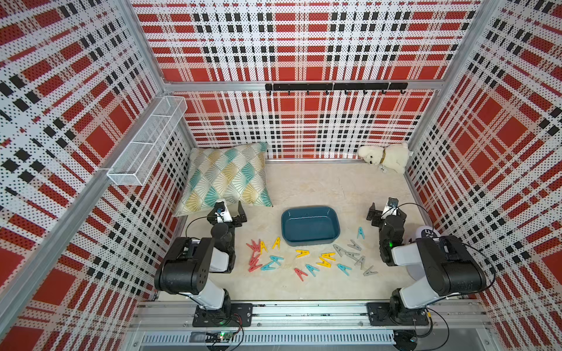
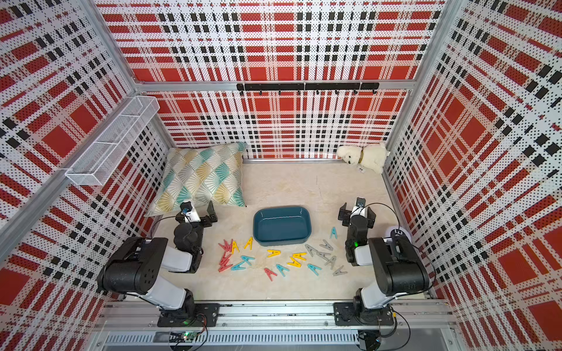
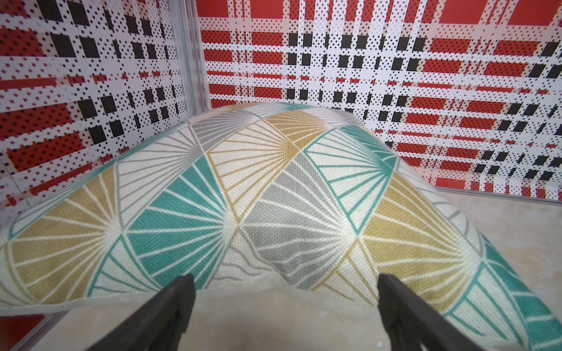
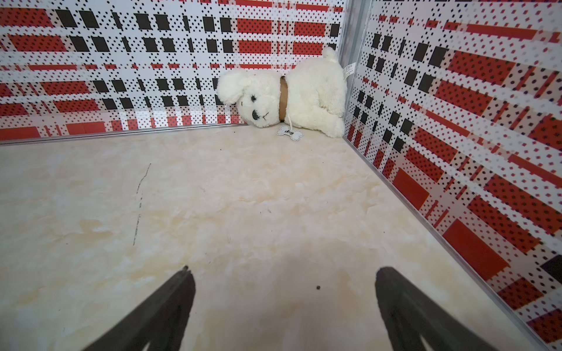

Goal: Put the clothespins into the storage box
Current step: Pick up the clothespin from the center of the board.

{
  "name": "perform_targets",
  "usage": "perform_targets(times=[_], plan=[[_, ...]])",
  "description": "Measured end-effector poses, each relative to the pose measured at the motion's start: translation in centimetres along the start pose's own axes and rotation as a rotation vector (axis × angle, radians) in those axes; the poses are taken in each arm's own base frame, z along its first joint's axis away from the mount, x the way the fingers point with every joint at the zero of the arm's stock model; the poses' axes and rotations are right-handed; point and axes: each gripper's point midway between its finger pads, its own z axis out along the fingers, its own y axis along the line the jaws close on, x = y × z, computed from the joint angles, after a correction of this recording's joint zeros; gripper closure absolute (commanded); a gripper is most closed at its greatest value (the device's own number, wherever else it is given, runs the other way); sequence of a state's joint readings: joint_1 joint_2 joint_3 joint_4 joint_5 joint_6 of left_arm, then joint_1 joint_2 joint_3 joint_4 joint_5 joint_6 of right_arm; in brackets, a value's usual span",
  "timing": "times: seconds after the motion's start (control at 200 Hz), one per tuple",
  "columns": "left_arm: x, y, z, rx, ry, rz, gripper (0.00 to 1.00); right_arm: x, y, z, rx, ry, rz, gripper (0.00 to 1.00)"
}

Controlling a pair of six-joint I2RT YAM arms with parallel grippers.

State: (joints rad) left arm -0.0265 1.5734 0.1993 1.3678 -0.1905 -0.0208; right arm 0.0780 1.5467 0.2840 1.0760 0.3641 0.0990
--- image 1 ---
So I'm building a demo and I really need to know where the teal clothespin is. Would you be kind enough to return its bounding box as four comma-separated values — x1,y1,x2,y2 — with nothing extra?
261,261,276,271
337,263,352,276
357,227,365,240
305,264,319,277
269,255,284,266

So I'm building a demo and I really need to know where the grey clothespin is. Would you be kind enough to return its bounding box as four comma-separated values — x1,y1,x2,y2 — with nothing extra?
345,252,360,261
354,256,365,270
348,239,362,252
333,244,347,257
363,266,378,276

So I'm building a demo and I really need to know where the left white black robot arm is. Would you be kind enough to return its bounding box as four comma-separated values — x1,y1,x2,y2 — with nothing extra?
155,200,253,329

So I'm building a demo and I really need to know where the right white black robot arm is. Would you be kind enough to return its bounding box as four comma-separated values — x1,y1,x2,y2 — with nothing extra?
367,198,493,326

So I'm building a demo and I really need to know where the teal plastic storage box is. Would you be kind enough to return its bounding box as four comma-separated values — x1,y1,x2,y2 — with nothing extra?
281,206,341,247

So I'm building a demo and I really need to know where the patterned teal yellow pillow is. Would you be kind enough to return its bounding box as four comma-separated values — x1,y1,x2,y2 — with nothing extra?
174,142,273,217

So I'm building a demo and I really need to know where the yellow clothespin left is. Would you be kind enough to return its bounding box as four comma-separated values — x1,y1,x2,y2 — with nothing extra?
259,241,268,254

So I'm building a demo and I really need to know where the yellow clothespin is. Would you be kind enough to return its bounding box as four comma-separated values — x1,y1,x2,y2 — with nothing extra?
259,241,268,254
296,250,310,258
272,237,281,250
320,252,336,261
316,257,332,268

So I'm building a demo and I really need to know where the red clothespin left middle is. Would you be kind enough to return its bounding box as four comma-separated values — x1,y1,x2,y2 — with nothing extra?
249,254,261,269

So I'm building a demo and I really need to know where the red clothespin left lower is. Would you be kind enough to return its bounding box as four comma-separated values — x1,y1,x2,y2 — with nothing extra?
248,263,263,272

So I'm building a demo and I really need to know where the white plush dog toy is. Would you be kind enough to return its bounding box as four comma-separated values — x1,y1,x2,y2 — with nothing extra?
357,143,413,174

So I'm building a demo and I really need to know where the yellow clothespin right upper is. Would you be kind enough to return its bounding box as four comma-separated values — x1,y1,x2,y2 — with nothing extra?
320,252,336,261

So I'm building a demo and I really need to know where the yellow clothespin right lower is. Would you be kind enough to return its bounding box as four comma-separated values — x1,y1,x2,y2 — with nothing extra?
316,257,332,268

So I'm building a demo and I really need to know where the yellow clothespin center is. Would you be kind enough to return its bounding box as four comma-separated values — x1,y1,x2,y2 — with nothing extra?
296,250,310,258

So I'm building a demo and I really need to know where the red clothespin center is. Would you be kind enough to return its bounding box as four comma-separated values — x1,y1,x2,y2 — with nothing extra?
294,268,308,282

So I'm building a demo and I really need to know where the green circuit board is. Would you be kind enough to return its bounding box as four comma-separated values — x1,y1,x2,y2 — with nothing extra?
205,332,233,344

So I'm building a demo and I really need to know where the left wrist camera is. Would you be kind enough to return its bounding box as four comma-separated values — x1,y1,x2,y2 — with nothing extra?
215,199,233,223

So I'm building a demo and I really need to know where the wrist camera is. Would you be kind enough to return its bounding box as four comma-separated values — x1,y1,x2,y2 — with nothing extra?
381,197,399,219
215,199,233,223

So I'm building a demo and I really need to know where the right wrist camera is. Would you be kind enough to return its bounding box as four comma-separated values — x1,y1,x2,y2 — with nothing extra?
381,197,399,219

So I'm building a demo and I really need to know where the white wire mesh shelf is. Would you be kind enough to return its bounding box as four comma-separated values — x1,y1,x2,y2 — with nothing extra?
107,96,187,187

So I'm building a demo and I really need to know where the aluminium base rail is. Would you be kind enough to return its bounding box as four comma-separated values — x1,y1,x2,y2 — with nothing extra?
123,300,502,350

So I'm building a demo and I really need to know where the black wall hook rail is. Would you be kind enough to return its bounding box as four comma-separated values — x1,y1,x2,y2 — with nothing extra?
265,82,408,92

